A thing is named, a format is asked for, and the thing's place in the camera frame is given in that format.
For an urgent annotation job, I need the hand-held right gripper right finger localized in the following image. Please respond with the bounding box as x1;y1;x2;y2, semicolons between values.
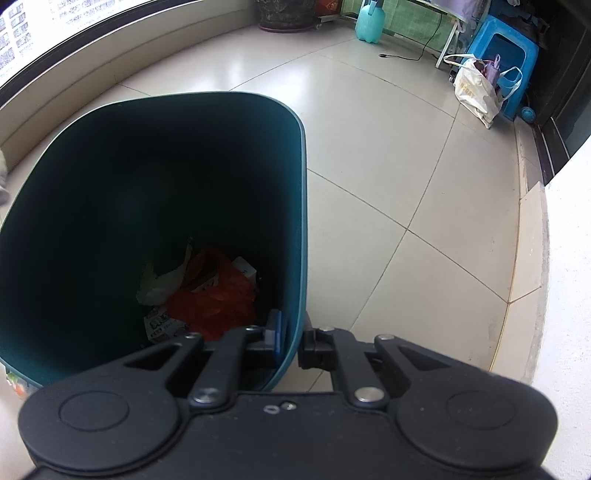
298;325;453;411

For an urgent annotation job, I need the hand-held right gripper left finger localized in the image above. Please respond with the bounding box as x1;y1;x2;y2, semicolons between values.
124;309;283;408

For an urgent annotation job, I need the teal plastic trash bin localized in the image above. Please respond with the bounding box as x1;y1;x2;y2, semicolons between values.
0;91;308;392

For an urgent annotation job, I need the red plastic bag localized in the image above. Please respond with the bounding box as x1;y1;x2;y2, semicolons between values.
166;248;258;342

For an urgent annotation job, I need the small white box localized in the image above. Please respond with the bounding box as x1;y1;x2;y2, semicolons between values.
231;256;258;280

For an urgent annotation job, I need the white printed carton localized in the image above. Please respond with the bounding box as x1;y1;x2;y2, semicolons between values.
144;308;188;346

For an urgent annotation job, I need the colourful snack packet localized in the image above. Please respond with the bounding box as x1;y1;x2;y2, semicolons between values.
2;364;38;398

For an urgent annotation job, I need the white shopping bag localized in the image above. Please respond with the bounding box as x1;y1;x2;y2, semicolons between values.
443;53;525;130

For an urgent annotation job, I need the dark ceramic plant pot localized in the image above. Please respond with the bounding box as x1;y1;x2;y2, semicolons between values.
253;0;319;33

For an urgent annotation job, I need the teal spray bottle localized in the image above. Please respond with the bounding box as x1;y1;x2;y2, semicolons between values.
355;0;386;45

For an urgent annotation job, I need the purple plastic item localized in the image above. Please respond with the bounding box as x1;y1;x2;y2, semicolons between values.
480;54;502;84

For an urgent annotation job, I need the white drying rack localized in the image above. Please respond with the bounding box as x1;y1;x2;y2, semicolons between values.
416;0;467;70

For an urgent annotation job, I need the dark sliding door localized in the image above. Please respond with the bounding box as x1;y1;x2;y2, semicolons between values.
526;0;591;185

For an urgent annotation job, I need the blue plastic stool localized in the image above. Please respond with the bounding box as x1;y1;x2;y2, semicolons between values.
466;14;541;121

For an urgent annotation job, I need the lavender garment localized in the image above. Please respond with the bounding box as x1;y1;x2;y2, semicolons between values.
436;0;490;21

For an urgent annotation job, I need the black power cable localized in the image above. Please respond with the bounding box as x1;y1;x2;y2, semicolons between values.
379;21;444;62

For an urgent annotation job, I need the black window frame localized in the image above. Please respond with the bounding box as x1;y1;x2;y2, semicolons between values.
0;0;185;109

